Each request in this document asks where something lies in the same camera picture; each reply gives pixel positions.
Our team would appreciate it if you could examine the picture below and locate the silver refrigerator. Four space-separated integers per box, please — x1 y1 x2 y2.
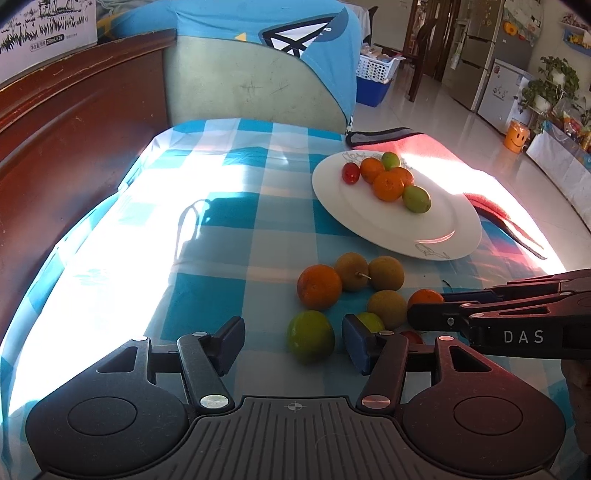
443 0 546 112

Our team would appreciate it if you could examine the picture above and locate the yellow smiley bucket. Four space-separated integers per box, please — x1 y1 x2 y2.
503 119 531 153

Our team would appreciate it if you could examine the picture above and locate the white plastic basket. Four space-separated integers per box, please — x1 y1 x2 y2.
358 46 402 84

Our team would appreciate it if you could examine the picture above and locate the person's right hand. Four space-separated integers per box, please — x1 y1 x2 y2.
561 359 591 444

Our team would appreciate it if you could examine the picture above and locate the white mini fridge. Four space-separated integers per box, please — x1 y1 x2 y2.
477 58 534 134

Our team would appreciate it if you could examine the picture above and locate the blue checkered tablecloth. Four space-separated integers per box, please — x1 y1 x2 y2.
0 119 583 472

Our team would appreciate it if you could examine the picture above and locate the white printed carton box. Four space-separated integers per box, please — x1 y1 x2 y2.
0 0 99 86

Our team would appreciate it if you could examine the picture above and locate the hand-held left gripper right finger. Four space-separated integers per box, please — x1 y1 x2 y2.
342 314 492 411

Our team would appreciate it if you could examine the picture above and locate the green potted plant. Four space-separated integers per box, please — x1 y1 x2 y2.
519 78 557 116
540 55 580 100

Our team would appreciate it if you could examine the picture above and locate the white plate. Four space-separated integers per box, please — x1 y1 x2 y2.
311 150 483 261

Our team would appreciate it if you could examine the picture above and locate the blue plastic bin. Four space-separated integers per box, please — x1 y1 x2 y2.
355 74 393 108

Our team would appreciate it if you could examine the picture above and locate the brown kiwi with stem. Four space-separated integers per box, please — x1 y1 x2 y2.
334 252 371 292

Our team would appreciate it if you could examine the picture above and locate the blue wall shelf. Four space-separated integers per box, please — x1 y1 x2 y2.
561 14 591 47

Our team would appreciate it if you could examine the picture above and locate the blue cushion cover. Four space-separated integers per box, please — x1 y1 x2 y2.
99 0 363 130

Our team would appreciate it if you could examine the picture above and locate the white storage box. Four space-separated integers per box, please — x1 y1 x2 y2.
526 129 591 208

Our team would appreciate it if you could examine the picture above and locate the dark wooden chair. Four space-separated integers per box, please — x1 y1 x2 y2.
402 0 444 103

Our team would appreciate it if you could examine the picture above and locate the light green sofa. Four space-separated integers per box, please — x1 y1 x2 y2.
164 36 352 134

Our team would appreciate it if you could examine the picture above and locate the pink towel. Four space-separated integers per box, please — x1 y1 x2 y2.
345 127 548 260

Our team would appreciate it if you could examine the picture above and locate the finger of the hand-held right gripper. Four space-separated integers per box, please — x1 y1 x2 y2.
443 268 591 302
407 291 591 330

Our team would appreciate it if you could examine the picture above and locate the brown wooden headboard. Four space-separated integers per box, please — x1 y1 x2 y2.
0 30 178 342

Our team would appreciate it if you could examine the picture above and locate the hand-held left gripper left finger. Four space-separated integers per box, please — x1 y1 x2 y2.
95 316 246 411

